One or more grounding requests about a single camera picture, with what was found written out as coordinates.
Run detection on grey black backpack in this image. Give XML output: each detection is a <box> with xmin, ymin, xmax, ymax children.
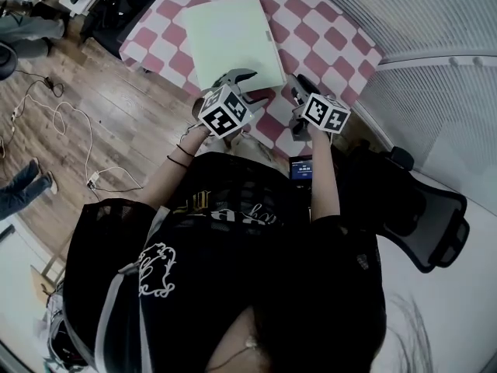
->
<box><xmin>35</xmin><ymin>281</ymin><xmax>92</xmax><ymax>371</ymax></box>

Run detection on beige trousers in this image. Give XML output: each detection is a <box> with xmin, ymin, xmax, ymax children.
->
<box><xmin>201</xmin><ymin>130</ymin><xmax>290</xmax><ymax>175</ymax></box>

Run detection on grey shoulder strap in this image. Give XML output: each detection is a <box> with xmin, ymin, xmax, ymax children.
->
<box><xmin>95</xmin><ymin>207</ymin><xmax>168</xmax><ymax>373</ymax></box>

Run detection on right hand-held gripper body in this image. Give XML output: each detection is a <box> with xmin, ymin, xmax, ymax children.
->
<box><xmin>289</xmin><ymin>93</ymin><xmax>352</xmax><ymax>142</ymax></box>

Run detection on person's left forearm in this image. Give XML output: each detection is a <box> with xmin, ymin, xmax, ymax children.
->
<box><xmin>135</xmin><ymin>124</ymin><xmax>210</xmax><ymax>210</ymax></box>

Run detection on light green folder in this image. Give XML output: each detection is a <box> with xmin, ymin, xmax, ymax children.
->
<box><xmin>181</xmin><ymin>0</ymin><xmax>287</xmax><ymax>92</ymax></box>

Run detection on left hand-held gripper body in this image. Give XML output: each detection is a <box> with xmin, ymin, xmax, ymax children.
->
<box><xmin>197</xmin><ymin>76</ymin><xmax>255</xmax><ymax>138</ymax></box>

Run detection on thin black cable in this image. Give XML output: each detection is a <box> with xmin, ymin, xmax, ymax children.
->
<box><xmin>91</xmin><ymin>180</ymin><xmax>144</xmax><ymax>204</ymax></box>

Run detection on person's right forearm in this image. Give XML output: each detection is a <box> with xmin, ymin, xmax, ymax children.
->
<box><xmin>308</xmin><ymin>128</ymin><xmax>342</xmax><ymax>224</ymax></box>

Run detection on pink white checkered tablecloth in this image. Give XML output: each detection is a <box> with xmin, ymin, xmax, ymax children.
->
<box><xmin>118</xmin><ymin>0</ymin><xmax>385</xmax><ymax>159</ymax></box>

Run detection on black printed shirt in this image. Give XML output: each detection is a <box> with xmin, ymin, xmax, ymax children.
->
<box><xmin>61</xmin><ymin>152</ymin><xmax>388</xmax><ymax>373</ymax></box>

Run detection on black cable with adapter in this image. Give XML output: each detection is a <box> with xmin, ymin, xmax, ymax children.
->
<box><xmin>17</xmin><ymin>70</ymin><xmax>65</xmax><ymax>99</ymax></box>

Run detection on long white cable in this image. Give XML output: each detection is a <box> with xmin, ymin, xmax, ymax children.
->
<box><xmin>10</xmin><ymin>91</ymin><xmax>134</xmax><ymax>192</ymax></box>

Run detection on black smartphone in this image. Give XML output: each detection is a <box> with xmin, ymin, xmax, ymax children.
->
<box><xmin>289</xmin><ymin>156</ymin><xmax>314</xmax><ymax>188</ymax></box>

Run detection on black oval shell unit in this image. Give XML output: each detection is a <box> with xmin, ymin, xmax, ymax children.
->
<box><xmin>0</xmin><ymin>40</ymin><xmax>19</xmax><ymax>81</ymax></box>

